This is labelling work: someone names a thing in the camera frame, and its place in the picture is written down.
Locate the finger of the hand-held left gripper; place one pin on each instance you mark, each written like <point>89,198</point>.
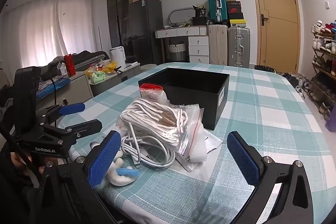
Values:
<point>71,108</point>
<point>86,127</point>

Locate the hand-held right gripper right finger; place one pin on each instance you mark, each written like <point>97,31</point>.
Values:
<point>242,158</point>

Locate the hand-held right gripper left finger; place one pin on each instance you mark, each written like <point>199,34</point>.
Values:
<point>105,158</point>

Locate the white and blue soft piece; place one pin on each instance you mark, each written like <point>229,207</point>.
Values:
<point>118,178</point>

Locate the white printed plastic packet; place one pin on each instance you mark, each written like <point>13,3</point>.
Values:
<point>212,144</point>

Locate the black cardboard box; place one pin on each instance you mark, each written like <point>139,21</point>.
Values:
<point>194,103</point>

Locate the white tube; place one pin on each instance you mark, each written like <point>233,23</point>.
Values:
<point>151,87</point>

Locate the person's left hand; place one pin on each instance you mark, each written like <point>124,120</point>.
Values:
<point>18,162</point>

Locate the grey low cabinet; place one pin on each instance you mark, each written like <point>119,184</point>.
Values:
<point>81,87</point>

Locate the white carton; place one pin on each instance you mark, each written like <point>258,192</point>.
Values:
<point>62,69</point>

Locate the green pack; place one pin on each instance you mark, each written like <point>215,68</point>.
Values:
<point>98,77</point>

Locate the red bottle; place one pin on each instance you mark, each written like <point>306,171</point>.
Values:
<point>70,65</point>

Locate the dark clothing pile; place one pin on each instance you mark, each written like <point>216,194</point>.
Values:
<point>86,57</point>

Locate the yellow plastic bag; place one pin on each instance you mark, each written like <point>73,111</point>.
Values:
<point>110,66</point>

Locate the person's dark clothing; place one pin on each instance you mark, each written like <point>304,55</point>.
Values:
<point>13,195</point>

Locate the teal checked tablecloth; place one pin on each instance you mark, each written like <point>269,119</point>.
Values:
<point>262,98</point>

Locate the white small appliance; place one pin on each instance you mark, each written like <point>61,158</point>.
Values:
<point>117,57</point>

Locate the white curtain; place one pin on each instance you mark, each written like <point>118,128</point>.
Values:
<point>39,29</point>

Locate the beige round stool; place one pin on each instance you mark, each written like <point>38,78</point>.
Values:
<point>148,68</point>

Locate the shoes beside rack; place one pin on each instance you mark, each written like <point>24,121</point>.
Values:
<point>299,85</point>

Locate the purple bag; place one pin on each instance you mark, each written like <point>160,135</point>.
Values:
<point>331,119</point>

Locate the grey refrigerator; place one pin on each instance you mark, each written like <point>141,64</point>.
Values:
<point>144,29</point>

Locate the silver suitcase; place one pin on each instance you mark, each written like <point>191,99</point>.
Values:
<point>239,47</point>

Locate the wooden shoe rack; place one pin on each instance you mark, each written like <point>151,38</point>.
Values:
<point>319,73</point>

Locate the beige suitcase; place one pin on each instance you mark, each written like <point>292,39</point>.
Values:
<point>218,45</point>

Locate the dark glass cabinet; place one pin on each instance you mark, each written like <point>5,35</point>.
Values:
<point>120,3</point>

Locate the woven storage basket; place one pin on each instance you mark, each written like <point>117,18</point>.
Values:
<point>177,52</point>

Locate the white desk with drawers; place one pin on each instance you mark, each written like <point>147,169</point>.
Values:
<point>198,43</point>

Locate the yellow and black shoe box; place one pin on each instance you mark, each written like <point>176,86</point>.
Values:
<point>237,23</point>

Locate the shoe rack with shoes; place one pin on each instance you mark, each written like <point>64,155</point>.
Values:
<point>324,45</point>

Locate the plain black shoe box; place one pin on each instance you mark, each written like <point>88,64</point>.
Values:
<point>236,16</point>

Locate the wooden door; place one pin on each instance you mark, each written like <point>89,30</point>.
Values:
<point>278,16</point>

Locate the black bag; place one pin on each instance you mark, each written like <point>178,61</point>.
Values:
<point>200,16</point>

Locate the teal suitcase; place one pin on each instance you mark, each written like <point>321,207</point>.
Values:
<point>216,5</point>

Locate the oval white frame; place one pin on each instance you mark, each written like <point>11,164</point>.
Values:
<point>170,15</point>

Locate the white light switch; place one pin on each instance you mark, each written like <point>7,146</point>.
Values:
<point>327,4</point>

